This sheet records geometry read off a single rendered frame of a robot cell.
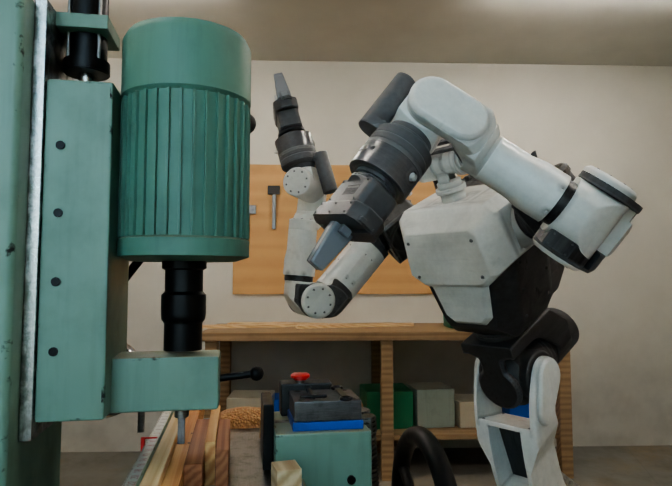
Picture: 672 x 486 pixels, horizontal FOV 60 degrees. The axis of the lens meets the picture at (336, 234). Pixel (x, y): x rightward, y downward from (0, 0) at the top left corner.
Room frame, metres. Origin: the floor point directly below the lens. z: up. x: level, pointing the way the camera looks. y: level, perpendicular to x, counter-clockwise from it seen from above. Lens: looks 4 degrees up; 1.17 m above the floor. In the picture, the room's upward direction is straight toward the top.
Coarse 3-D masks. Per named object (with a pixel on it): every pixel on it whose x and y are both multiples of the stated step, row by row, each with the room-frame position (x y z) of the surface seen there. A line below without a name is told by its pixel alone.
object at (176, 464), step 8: (192, 416) 0.99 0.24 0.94; (200, 416) 1.06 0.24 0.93; (192, 424) 0.94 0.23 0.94; (192, 432) 0.89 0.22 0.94; (176, 448) 0.81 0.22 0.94; (176, 456) 0.78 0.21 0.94; (184, 456) 0.78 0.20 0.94; (176, 464) 0.75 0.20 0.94; (168, 472) 0.72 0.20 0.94; (176, 472) 0.72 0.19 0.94; (168, 480) 0.69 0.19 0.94; (176, 480) 0.69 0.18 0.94
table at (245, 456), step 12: (240, 432) 1.05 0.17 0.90; (252, 432) 1.05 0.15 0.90; (240, 444) 0.97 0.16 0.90; (252, 444) 0.97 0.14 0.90; (240, 456) 0.91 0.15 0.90; (252, 456) 0.91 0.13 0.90; (240, 468) 0.85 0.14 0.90; (252, 468) 0.85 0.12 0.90; (228, 480) 0.80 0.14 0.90; (240, 480) 0.80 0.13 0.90; (252, 480) 0.80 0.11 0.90; (264, 480) 0.80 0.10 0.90
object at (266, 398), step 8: (264, 392) 0.92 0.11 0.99; (264, 400) 0.86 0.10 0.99; (272, 400) 0.86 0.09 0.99; (264, 408) 0.83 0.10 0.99; (272, 408) 0.83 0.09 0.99; (264, 416) 0.83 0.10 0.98; (272, 416) 0.83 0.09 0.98; (264, 424) 0.83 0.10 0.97; (272, 424) 0.83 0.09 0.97; (264, 432) 0.83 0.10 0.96; (272, 432) 0.83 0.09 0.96; (264, 440) 0.83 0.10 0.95; (272, 440) 0.83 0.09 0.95; (264, 448) 0.83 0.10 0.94; (272, 448) 0.83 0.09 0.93; (264, 456) 0.83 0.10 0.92; (272, 456) 0.83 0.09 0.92; (264, 464) 0.83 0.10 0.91
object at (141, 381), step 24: (120, 360) 0.76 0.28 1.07; (144, 360) 0.76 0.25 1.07; (168, 360) 0.77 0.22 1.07; (192, 360) 0.77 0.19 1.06; (216, 360) 0.78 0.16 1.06; (120, 384) 0.76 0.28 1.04; (144, 384) 0.76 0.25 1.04; (168, 384) 0.77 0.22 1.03; (192, 384) 0.77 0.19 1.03; (216, 384) 0.78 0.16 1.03; (120, 408) 0.76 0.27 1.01; (144, 408) 0.76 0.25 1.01; (168, 408) 0.77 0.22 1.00; (192, 408) 0.77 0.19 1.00; (216, 408) 0.78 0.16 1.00
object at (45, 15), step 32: (32, 96) 0.70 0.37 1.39; (32, 128) 0.70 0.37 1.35; (32, 160) 0.70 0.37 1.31; (32, 192) 0.70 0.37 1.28; (32, 224) 0.70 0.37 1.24; (32, 256) 0.70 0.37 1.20; (32, 288) 0.70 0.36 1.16; (32, 320) 0.70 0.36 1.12; (32, 352) 0.70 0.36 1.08; (32, 384) 0.70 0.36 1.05; (32, 416) 0.70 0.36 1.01
